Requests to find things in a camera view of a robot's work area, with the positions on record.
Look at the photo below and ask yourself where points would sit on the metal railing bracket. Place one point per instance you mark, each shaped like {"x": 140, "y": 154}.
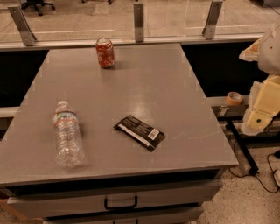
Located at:
{"x": 23, "y": 28}
{"x": 212, "y": 19}
{"x": 139, "y": 22}

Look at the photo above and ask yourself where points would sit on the black office chair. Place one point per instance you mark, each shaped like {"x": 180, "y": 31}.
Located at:
{"x": 35, "y": 4}

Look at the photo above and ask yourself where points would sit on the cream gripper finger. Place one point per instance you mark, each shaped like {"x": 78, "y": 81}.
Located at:
{"x": 251, "y": 53}
{"x": 263, "y": 105}

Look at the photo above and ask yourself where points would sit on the orange tape roll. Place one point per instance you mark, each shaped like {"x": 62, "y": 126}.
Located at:
{"x": 234, "y": 98}

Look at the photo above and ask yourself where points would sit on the right metal railing bracket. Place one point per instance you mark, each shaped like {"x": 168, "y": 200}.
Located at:
{"x": 212, "y": 19}

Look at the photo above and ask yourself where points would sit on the left metal railing bracket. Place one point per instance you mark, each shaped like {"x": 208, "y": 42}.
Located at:
{"x": 23, "y": 28}

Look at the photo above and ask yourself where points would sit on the grey drawer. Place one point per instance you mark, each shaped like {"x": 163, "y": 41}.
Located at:
{"x": 175, "y": 215}
{"x": 111, "y": 199}

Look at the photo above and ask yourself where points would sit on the black metal stand leg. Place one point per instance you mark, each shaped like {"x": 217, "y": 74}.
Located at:
{"x": 253, "y": 167}

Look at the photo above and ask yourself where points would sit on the black snack bar wrapper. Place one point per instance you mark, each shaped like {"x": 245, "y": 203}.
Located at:
{"x": 141, "y": 132}

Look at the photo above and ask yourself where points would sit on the lower grey drawer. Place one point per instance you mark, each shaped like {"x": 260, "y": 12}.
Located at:
{"x": 175, "y": 215}

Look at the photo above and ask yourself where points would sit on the clear plastic water bottle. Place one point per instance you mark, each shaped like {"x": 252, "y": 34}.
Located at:
{"x": 66, "y": 127}

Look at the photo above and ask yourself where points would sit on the upper grey drawer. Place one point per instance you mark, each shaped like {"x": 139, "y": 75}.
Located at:
{"x": 111, "y": 199}

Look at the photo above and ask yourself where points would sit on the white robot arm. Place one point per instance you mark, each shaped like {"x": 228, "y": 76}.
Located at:
{"x": 269, "y": 51}

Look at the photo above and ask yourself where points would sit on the middle metal railing bracket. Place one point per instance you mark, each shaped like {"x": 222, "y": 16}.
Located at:
{"x": 139, "y": 22}

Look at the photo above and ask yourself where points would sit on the red coke can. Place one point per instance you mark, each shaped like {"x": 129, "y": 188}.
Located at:
{"x": 105, "y": 52}

